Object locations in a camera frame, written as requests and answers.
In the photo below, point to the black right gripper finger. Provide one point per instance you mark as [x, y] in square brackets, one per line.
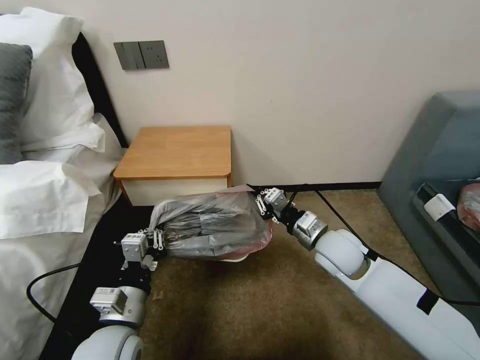
[267, 214]
[260, 195]

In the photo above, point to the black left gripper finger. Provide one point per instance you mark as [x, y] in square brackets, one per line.
[160, 240]
[149, 240]

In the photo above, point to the translucent plastic garbage bag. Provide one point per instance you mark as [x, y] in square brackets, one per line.
[176, 210]

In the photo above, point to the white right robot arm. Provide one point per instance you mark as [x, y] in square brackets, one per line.
[390, 288]

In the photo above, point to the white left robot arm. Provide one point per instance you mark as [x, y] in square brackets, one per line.
[112, 339]

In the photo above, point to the pink plastic bag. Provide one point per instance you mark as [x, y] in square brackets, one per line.
[470, 206]

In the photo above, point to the black skirting strip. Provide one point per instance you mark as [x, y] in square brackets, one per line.
[337, 185]

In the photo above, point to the wooden bedside table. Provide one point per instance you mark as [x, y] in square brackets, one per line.
[176, 153]

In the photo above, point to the white bed sheet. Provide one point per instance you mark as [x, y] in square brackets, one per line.
[22, 292]

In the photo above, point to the white pillow with flange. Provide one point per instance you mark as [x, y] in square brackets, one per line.
[41, 198]

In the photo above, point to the flat white pillow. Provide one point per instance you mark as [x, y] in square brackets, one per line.
[75, 140]

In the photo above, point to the black box with white label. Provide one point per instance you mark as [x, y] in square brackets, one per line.
[435, 204]

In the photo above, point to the black padded headboard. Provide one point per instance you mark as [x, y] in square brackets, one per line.
[101, 90]

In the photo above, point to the large white pillow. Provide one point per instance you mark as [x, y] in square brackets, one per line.
[52, 75]

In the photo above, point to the grey textured pillow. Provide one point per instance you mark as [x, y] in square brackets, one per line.
[11, 97]

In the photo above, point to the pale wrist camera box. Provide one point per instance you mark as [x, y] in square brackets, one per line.
[133, 246]
[276, 198]

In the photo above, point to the black bed frame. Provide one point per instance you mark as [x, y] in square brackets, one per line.
[93, 232]

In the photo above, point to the grey wall socket panel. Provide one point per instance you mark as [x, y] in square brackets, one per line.
[154, 54]

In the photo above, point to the grey wall switch panel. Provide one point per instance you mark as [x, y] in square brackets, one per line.
[127, 55]

